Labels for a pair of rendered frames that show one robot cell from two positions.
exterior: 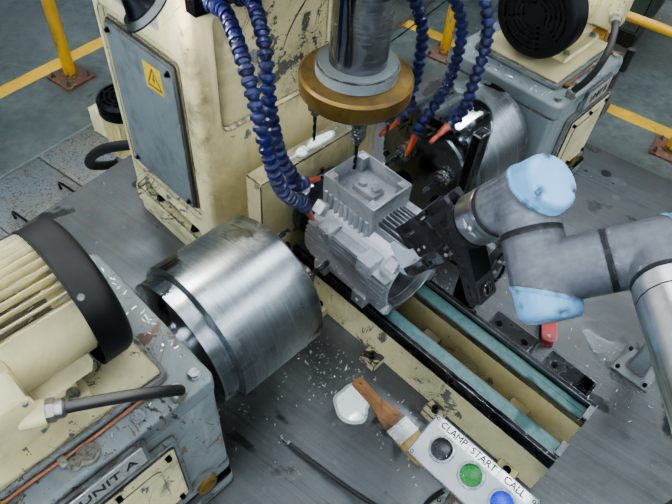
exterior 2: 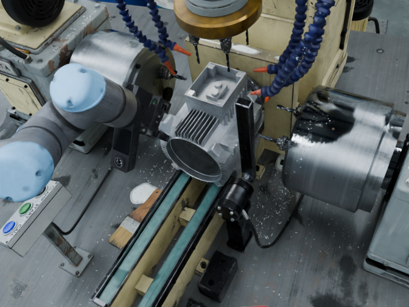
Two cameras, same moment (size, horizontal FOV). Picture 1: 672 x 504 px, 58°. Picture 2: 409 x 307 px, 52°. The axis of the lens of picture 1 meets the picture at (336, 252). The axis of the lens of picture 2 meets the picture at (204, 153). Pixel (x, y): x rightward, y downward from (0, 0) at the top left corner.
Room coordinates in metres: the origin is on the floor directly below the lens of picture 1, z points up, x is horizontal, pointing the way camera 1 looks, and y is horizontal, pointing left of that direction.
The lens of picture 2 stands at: (0.69, -0.76, 1.83)
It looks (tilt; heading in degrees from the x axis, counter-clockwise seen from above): 52 degrees down; 88
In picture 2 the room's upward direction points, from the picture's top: 12 degrees counter-clockwise
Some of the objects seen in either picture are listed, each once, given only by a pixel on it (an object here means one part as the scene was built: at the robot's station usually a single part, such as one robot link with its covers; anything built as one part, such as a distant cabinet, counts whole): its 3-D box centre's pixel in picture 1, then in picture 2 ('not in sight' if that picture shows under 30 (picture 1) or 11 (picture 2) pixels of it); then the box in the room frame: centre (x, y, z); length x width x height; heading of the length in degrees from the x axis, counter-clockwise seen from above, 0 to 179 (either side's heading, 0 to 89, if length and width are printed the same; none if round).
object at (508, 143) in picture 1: (462, 142); (353, 152); (1.04, -0.25, 1.04); 0.41 x 0.25 x 0.25; 140
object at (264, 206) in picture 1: (300, 199); (248, 89); (0.88, 0.09, 0.97); 0.30 x 0.11 x 0.34; 140
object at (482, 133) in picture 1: (465, 188); (246, 144); (0.80, -0.22, 1.12); 0.04 x 0.03 x 0.26; 50
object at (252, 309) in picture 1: (206, 325); (110, 75); (0.51, 0.19, 1.04); 0.37 x 0.25 x 0.25; 140
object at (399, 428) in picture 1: (391, 418); (137, 217); (0.50, -0.14, 0.80); 0.21 x 0.05 x 0.01; 44
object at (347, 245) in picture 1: (376, 241); (213, 131); (0.75, -0.07, 1.01); 0.20 x 0.19 x 0.19; 49
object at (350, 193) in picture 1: (365, 194); (216, 94); (0.78, -0.04, 1.11); 0.12 x 0.11 x 0.07; 49
